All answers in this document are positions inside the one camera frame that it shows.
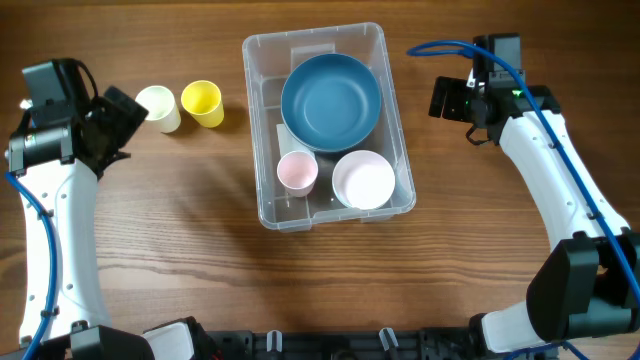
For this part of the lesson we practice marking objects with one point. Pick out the white paper label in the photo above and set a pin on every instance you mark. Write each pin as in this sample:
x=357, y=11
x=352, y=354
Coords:
x=287, y=143

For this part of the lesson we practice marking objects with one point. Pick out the clear plastic storage container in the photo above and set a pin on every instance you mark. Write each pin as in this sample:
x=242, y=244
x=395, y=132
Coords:
x=268, y=61

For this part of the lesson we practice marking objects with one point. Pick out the pink bowl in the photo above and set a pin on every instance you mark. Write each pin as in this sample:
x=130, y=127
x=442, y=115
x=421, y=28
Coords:
x=363, y=180

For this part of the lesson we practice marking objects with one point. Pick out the cream cup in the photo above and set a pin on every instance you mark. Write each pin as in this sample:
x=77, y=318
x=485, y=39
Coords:
x=163, y=113

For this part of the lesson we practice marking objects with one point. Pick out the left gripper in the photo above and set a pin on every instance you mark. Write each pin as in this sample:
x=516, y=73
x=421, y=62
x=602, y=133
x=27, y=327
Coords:
x=126, y=122

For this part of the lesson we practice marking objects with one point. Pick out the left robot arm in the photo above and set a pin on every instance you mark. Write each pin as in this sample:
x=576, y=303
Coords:
x=56, y=157

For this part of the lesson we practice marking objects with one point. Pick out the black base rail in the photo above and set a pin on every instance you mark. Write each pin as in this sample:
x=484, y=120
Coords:
x=449, y=343

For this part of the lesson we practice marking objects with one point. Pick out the yellow cup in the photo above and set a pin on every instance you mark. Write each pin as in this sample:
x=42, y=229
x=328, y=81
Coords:
x=202, y=99

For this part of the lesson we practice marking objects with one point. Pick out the pink cup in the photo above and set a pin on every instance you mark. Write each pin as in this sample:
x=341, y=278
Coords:
x=297, y=171

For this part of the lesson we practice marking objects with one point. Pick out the dark blue bowl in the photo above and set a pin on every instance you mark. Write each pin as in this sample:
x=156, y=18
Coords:
x=331, y=103

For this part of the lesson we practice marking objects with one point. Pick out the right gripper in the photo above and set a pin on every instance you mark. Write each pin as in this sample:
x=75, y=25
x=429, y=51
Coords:
x=456, y=88

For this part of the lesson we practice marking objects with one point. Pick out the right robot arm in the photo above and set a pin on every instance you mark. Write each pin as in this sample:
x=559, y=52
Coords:
x=583, y=288

